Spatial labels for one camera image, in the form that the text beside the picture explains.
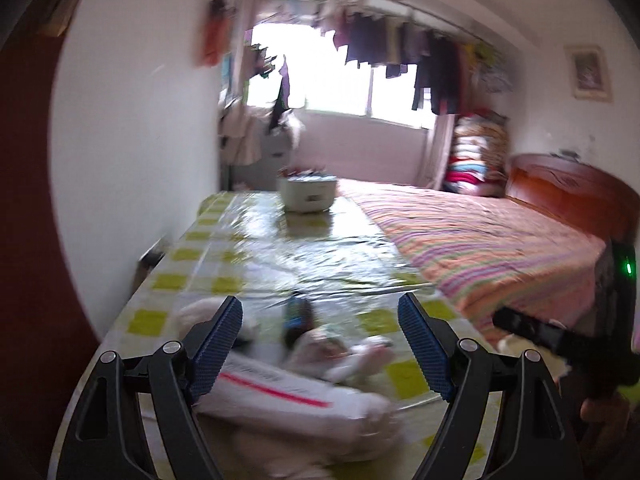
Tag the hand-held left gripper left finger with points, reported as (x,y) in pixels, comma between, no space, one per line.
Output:
(215,355)

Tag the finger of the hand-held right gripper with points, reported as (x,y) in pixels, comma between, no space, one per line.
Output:
(530,329)

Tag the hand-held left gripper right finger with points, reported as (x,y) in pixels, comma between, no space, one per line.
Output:
(425,350)

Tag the cream plastic bin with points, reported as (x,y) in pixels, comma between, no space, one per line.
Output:
(510,344)

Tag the white tissue pack pink label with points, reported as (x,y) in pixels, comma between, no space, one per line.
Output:
(280,385)

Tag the person's right hand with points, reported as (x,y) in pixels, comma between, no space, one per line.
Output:
(600,410)

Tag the white plush toy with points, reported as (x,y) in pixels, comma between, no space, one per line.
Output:
(345,360)

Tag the bed with striped sheet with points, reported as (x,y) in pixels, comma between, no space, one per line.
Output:
(475,240)

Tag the wooden headboard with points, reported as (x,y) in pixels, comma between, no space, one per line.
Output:
(565,190)

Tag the checkered plastic tablecloth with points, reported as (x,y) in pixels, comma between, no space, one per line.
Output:
(320,260)

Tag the stack of folded quilts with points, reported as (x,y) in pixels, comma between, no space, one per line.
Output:
(475,155)

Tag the white plastic basket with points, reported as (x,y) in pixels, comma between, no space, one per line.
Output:
(307,195)

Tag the pink curtain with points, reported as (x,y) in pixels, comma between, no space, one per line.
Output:
(245,60)
(436,150)

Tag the dark red door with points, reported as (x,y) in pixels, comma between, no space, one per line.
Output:
(30,260)

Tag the patterned hanging cloth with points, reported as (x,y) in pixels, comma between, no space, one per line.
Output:
(490,67)

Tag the dark hanging garment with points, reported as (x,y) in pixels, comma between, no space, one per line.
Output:
(279,95)

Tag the window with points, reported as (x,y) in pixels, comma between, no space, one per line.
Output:
(340,80)

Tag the row of hanging dark clothes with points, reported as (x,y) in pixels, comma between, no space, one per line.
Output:
(390,45)

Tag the framed wall picture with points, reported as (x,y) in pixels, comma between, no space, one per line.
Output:
(589,72)

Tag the orange cloth on wall hook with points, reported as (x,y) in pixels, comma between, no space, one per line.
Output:
(215,35)

